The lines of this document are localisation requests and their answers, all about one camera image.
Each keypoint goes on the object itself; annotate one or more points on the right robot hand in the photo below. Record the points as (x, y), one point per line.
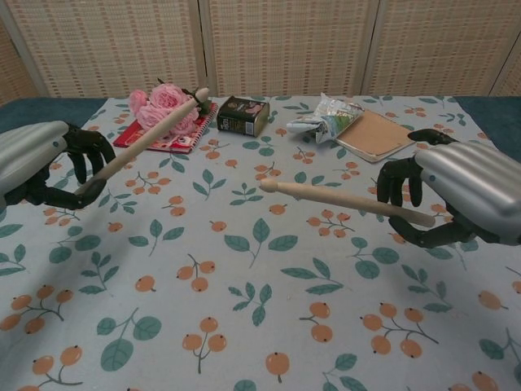
(472, 183)

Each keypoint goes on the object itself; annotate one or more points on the woven folding screen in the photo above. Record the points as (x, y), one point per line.
(260, 45)

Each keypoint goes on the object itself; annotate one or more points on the pink rose bouquet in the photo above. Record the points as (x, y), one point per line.
(160, 106)

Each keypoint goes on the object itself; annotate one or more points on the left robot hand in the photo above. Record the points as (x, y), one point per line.
(28, 150)

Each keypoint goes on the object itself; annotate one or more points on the crumpled snack bag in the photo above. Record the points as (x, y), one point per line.
(325, 120)

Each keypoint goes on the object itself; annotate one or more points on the brown kraft notebook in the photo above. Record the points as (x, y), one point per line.
(378, 132)

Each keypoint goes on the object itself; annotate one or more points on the dark green tin box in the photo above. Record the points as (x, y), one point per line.
(243, 116)

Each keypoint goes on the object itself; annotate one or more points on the berry and leaf tablecloth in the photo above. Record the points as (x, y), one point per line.
(260, 285)

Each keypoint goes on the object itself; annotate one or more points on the plain wooden drumstick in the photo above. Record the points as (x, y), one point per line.
(342, 199)

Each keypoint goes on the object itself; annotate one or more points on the red spiral notebook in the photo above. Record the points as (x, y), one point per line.
(183, 138)

